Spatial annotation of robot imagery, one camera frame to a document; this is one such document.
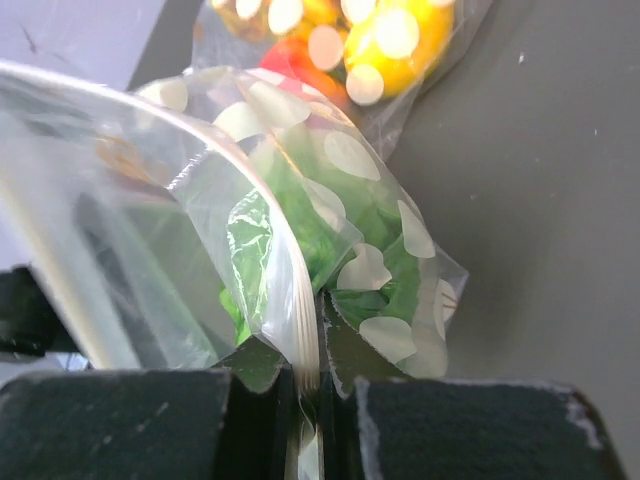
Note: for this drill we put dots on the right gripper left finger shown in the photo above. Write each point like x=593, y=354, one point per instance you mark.
x=232, y=421

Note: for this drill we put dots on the polka dot bag with fruit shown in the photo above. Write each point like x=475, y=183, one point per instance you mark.
x=371, y=59

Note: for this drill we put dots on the fake green lettuce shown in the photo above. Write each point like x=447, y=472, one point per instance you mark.
x=362, y=237

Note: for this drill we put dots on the polka dot bag with vegetables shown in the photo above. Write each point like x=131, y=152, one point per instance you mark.
x=167, y=236

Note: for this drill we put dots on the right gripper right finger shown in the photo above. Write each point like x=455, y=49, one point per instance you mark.
x=377, y=423

